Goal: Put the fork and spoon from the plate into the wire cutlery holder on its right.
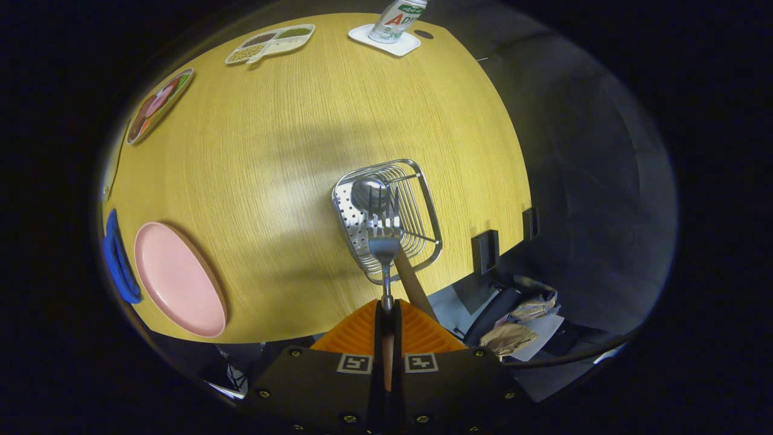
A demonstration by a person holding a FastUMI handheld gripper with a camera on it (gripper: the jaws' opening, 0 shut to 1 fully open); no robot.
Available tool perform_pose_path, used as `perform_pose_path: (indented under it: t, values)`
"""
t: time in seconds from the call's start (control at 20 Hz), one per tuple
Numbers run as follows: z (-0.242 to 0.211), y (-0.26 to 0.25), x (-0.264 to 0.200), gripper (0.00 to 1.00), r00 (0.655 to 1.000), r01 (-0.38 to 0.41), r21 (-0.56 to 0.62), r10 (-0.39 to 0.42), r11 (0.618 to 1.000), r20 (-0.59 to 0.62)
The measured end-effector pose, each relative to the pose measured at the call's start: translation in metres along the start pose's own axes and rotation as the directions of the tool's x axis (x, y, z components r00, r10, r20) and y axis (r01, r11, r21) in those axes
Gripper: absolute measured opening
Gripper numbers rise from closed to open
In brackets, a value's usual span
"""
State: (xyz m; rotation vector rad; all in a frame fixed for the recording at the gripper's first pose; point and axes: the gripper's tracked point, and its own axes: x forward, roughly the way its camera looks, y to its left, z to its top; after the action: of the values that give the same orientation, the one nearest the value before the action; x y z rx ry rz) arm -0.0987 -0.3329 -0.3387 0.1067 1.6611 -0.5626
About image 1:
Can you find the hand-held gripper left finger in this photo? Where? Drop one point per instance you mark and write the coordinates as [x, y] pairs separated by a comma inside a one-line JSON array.
[[320, 393]]

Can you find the blue towel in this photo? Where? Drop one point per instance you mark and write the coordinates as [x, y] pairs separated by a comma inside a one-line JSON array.
[[118, 266]]

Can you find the white square coaster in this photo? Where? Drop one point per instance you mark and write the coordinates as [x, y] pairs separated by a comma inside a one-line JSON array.
[[398, 47]]

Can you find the small white drink bottle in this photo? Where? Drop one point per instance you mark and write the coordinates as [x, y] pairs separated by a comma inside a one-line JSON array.
[[395, 21]]

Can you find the oval plate of toy food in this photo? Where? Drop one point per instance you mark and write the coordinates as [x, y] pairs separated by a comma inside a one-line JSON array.
[[157, 106]]

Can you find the white divided snack tray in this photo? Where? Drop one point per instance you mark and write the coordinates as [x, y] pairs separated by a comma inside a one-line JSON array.
[[272, 42]]

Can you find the pink round plate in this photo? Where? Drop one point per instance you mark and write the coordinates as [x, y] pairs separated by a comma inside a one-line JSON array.
[[178, 278]]

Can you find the black table bracket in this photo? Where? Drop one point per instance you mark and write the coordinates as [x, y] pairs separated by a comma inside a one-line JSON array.
[[530, 223], [485, 252]]

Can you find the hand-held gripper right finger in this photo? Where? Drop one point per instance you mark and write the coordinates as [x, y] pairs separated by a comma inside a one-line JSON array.
[[453, 393]]

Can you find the black chair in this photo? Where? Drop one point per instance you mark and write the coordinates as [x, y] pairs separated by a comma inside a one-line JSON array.
[[492, 314]]

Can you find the crumpled brown paper bag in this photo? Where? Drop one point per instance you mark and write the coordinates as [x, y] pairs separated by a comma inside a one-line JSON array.
[[507, 339], [534, 305]]

